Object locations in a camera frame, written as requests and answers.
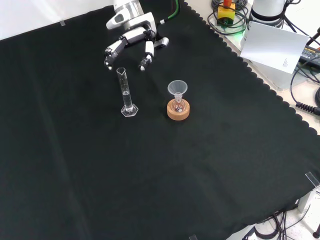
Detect yellow stop button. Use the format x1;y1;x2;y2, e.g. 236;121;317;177
216;0;236;26

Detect clear round-bottom flask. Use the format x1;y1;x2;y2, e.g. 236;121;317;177
172;92;186;113

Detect black power adapter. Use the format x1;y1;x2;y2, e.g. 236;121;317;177
298;44;320;65

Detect cork ring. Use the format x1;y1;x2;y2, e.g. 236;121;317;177
166;98;192;122

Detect clear plastic funnel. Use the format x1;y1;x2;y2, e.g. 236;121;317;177
167;79;189;101

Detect black looped cables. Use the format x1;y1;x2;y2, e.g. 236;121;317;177
207;0;251;35

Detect black coiled cable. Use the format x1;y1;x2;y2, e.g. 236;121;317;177
289;62;320;115

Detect black bench cloth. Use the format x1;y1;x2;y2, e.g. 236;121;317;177
0;0;320;240

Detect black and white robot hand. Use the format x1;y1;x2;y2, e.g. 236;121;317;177
103;11;170;72

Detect white cylindrical device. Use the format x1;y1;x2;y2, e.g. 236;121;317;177
249;0;288;27

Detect white frame post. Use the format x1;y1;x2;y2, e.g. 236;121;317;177
296;184;320;213

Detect clear glass graduated cylinder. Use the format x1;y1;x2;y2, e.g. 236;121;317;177
116;66;140;118

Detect green cable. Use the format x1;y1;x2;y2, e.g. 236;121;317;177
159;0;181;25

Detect black floor cables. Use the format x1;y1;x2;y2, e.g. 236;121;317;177
254;209;320;240

